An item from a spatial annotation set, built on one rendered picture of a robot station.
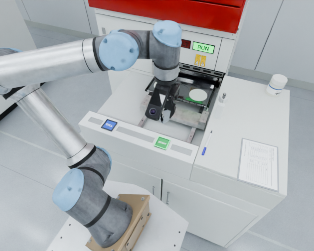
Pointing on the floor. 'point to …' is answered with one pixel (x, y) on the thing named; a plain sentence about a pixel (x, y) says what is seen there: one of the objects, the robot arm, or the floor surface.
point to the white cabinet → (191, 201)
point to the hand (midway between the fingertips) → (162, 122)
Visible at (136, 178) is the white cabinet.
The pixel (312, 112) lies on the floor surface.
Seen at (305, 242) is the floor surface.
